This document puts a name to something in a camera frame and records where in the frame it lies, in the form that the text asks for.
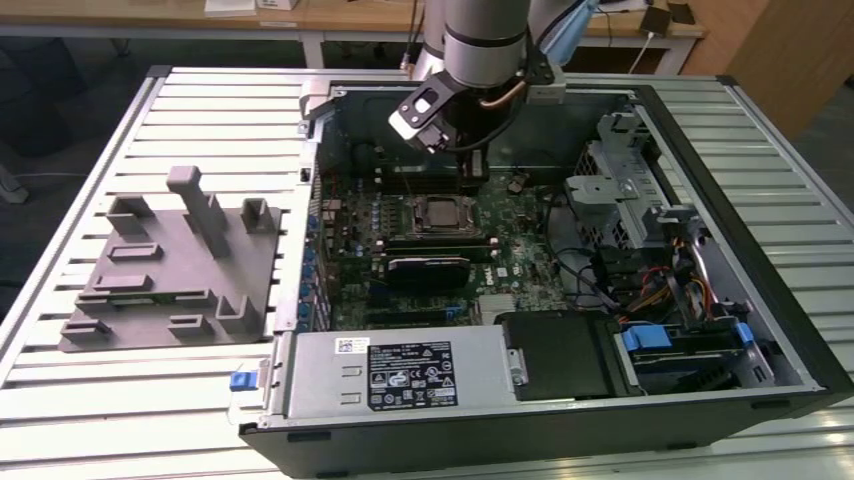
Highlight black RAM stick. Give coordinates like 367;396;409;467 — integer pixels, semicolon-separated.
383;247;499;263

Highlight CPU socket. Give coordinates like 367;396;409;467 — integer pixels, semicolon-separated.
407;193;485;239

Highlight white charging cable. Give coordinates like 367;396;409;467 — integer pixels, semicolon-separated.
628;28;659;75

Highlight black phone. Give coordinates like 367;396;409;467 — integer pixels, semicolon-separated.
638;7;675;37

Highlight black open PC case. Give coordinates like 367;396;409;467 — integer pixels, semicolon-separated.
236;74;854;479

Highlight metal socket cover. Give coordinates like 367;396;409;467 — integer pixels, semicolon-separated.
411;193;483;237

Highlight silver chipset heatsink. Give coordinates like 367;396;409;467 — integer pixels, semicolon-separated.
477;294;519;317

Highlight hard disk in blue carrier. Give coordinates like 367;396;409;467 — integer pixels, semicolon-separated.
616;322;756;394

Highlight black plastic cover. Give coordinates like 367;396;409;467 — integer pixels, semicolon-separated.
499;310;632;402

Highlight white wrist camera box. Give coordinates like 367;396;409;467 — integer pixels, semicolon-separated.
522;74;568;106

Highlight wooden cabinet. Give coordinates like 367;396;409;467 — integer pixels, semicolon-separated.
680;0;854;144

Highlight silver CPU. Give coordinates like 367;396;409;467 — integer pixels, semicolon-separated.
425;197;469;227

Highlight black graphics card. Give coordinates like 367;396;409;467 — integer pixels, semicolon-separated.
384;255;472;292

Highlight green RAM stick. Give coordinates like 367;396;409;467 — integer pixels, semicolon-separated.
105;292;215;304

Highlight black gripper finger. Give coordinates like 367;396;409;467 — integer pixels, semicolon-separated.
456;149;491;196

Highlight coloured power wires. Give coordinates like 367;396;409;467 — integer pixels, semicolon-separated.
616;239;710;326

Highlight grey parts rack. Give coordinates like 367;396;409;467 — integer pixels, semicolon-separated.
56;164;295;354

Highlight white wrist camera black face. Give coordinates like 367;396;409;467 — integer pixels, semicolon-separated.
388;74;456;155

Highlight wooden desk white legs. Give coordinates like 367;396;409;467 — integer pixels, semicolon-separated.
0;0;708;76

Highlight metal drive cage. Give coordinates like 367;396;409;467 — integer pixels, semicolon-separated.
563;112;702;251

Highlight green motherboard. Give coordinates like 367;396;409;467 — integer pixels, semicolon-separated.
312;169;575;331

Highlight black camera cable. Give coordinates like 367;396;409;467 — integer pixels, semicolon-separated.
432;107;516;153
477;14;556;110

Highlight white furniture foot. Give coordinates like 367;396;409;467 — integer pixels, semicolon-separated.
0;162;32;204

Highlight silver power supply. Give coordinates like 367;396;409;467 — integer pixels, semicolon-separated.
263;327;519;419

